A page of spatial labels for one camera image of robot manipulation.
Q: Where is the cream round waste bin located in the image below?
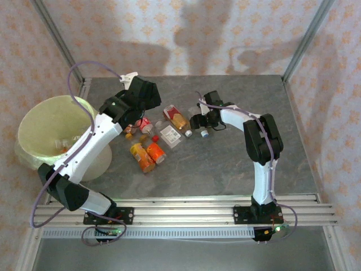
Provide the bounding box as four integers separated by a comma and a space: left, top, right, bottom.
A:
14, 95, 113, 182

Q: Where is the small circuit board green LED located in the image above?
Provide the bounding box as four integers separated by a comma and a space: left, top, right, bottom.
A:
262, 224, 291, 238
97, 228, 125, 238

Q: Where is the red orange juice bottle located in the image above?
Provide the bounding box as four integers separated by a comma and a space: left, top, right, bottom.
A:
162, 104, 193, 138

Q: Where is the translucent green bin liner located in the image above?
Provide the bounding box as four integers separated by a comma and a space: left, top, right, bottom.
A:
14, 95, 98, 172

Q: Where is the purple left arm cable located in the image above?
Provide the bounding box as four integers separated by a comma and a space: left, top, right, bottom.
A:
29, 61, 127, 247

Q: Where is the aluminium frame post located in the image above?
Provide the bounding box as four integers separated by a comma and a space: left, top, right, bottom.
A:
281, 0, 336, 82
30, 0, 86, 83

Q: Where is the yellow cap orange bottle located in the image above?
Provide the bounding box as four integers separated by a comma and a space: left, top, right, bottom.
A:
125, 132, 156, 173

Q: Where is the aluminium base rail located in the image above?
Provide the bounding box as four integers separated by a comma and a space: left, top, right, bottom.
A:
29, 194, 338, 226

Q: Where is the orange label red cap bottle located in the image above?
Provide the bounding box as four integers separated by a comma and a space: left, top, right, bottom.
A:
146, 135, 167, 165

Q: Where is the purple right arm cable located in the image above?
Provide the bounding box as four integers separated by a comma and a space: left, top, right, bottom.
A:
196, 90, 299, 243

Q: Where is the clear bottle green cap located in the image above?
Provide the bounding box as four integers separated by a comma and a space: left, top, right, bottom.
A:
53, 137, 72, 149

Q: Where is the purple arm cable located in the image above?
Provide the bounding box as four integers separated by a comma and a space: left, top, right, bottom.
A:
196, 90, 299, 243
29, 61, 127, 247

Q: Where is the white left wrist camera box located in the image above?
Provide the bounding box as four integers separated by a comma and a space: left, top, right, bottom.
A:
119, 72, 139, 85

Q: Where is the clear bottle red label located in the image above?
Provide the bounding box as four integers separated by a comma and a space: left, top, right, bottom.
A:
137, 117, 155, 134

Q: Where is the aluminium table edge rail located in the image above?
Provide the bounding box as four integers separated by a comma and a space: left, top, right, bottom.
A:
78, 78, 93, 98
281, 78, 322, 203

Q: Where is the grey slotted cable duct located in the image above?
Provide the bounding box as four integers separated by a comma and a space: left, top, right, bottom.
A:
41, 227, 256, 240

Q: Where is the clear bottle white label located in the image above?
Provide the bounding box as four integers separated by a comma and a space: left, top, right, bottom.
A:
155, 120, 183, 149

